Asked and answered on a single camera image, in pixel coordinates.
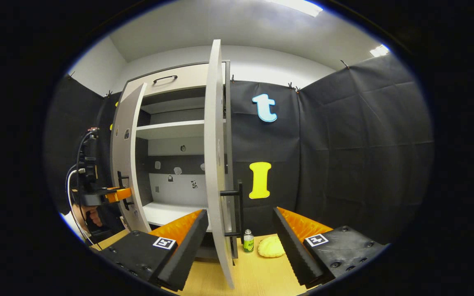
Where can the beige cabinet door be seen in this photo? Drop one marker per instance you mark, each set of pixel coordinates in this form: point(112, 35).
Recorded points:
point(214, 144)
point(130, 111)

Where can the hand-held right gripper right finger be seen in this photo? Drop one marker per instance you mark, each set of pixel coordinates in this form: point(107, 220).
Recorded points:
point(294, 250)

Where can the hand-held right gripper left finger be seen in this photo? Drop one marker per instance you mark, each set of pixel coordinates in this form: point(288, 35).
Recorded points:
point(187, 250)

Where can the small green bottle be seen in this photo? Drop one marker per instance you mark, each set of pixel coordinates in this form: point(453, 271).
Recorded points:
point(248, 244)

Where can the small ceiling light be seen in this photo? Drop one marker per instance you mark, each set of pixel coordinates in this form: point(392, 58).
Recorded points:
point(379, 51)

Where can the white cabinet shelf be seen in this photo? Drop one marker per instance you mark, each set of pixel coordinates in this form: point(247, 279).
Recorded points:
point(167, 130)

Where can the long ceiling light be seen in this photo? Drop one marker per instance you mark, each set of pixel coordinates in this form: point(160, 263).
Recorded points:
point(298, 6)

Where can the beige cabinet drawer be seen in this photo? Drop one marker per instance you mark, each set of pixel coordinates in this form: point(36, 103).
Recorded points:
point(187, 80)

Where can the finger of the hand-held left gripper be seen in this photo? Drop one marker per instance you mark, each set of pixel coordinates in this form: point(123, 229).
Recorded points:
point(119, 195)

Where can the grey double-door shoe cabinet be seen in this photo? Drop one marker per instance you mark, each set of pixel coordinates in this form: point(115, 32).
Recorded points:
point(171, 146)

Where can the pale yellow lumpy object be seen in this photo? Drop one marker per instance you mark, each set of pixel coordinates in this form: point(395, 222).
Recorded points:
point(270, 247)

